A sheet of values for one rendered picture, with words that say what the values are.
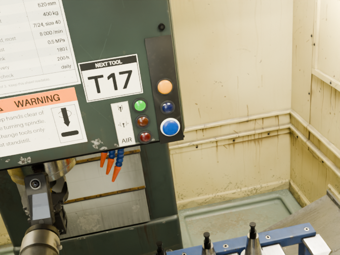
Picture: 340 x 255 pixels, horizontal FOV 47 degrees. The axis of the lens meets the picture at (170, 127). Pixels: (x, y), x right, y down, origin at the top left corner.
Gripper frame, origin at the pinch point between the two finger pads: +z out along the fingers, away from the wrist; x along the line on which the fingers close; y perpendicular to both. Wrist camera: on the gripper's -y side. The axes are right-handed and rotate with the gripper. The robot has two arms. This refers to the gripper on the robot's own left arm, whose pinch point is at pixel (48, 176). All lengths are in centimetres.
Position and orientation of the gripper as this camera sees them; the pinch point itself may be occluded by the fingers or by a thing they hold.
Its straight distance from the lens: 102.7
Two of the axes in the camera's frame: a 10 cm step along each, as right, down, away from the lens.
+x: 9.8, -1.8, 0.9
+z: -1.7, -4.8, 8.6
